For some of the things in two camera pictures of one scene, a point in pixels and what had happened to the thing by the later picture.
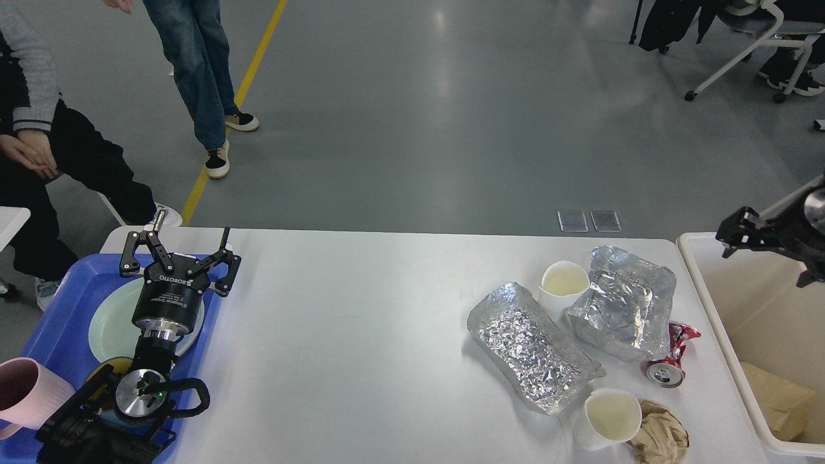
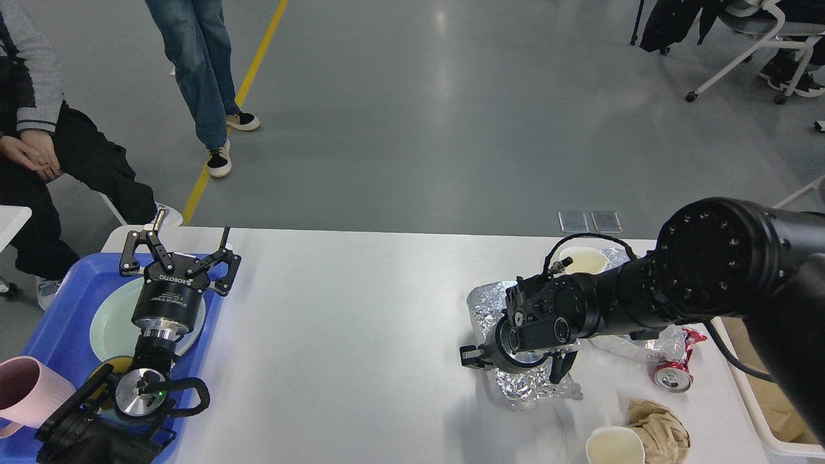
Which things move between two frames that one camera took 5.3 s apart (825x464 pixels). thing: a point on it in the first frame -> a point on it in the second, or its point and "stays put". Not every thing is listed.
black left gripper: (169, 305) stays put
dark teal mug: (108, 410) stays put
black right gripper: (791, 230) -> (505, 361)
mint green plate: (111, 332) stays put
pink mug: (30, 394) stays put
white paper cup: (607, 417) -> (614, 444)
